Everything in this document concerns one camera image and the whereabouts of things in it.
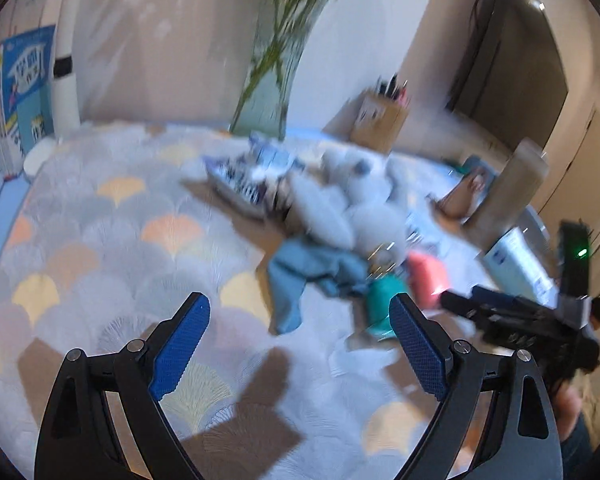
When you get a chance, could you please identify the tall beige bottle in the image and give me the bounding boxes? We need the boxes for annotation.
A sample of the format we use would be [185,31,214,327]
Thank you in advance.
[472,137,551,252]

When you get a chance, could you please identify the blue printed poster book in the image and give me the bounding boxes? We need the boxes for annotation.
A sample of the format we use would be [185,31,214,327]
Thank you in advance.
[2,25,58,157]

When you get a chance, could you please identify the clear glass vase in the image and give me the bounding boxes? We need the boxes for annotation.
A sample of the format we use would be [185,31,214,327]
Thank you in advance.
[229,0,351,141]

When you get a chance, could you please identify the teal soft object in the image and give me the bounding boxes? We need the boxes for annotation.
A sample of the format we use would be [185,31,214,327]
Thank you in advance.
[364,275,411,339]

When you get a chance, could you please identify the brown object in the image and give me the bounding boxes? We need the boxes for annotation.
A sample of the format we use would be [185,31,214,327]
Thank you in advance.
[437,167,487,222]

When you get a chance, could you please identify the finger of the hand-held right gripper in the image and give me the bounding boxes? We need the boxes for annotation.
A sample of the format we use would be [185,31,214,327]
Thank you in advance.
[439,291,493,332]
[472,285,561,317]

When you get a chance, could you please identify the white round base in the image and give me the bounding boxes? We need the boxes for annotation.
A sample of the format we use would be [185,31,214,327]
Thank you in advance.
[24,139,57,179]

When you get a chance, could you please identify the white box with blue label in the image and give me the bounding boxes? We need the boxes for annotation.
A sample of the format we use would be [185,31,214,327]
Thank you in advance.
[482,227,557,307]

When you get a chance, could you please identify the white cylinder appliance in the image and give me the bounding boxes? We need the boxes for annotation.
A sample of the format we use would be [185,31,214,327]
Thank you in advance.
[51,0,88,137]

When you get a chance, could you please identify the person's right forearm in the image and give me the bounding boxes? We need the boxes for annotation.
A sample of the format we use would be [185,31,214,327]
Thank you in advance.
[550,380,600,476]

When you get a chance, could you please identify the coral pink soft object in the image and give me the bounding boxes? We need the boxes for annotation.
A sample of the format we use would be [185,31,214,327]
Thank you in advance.
[406,250,452,311]

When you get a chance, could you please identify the cardboard box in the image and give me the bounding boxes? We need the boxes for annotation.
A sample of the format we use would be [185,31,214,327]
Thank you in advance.
[349,87,412,155]

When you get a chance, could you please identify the large white plush toy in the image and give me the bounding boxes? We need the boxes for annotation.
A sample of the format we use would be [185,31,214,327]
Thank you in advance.
[285,147,412,267]

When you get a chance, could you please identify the teal book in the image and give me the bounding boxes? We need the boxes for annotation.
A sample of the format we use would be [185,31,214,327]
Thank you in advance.
[459,155,502,182]

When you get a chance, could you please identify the blue white patterned box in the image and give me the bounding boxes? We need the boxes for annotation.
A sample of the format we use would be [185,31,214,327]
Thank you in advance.
[202,132,306,219]

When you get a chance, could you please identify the scallop patterned rug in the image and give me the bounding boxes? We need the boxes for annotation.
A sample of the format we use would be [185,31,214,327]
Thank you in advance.
[0,120,600,480]

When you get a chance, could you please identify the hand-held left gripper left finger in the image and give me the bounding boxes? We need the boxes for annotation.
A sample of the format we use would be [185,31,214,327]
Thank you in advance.
[34,291,212,480]

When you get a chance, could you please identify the green plant stems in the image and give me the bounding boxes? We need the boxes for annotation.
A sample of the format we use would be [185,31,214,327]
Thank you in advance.
[240,0,386,106]

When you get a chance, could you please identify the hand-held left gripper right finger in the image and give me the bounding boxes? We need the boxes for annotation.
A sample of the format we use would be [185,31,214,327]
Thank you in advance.
[388,292,565,480]

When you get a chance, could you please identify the blue cloth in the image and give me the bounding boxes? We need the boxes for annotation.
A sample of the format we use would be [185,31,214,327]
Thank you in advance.
[266,237,372,336]

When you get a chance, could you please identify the bunch of dark pens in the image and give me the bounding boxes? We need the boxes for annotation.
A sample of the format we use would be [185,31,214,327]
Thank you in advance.
[376,74,412,108]

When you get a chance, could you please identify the dark flat screen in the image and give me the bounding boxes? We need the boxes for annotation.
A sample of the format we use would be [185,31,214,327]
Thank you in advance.
[447,0,570,147]

